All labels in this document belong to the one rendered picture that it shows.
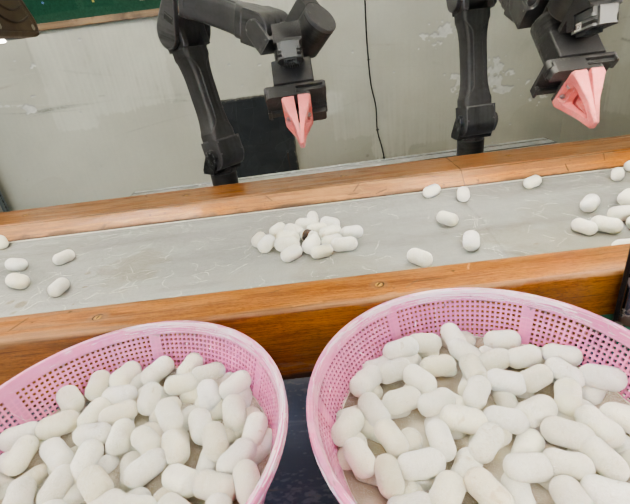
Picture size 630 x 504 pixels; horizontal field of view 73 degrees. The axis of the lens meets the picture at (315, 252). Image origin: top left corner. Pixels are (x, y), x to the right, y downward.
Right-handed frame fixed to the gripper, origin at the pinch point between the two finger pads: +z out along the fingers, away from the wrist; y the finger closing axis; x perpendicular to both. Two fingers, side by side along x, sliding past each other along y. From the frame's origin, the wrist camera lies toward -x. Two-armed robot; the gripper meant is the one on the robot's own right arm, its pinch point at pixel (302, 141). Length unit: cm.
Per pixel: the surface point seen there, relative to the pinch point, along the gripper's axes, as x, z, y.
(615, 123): 129, -84, 159
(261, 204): 10.2, 4.5, -8.9
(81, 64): 107, -156, -114
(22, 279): -3.5, 19.0, -40.5
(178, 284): -4.5, 23.4, -18.4
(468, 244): -6.1, 24.1, 18.9
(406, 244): -2.1, 21.3, 12.2
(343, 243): -3.6, 20.5, 3.7
